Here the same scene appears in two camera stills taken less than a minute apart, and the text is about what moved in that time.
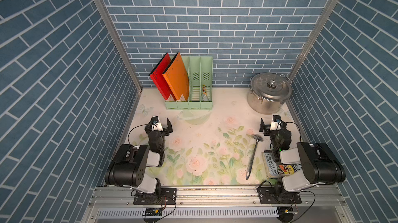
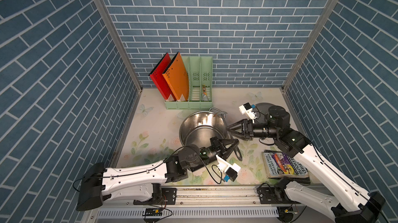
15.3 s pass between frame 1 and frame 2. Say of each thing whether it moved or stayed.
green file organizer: stayed
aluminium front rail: stayed
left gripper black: moved
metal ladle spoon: moved
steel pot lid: moved
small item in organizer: stayed
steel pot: moved
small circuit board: stayed
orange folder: stayed
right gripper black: moved
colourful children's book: stayed
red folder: stayed
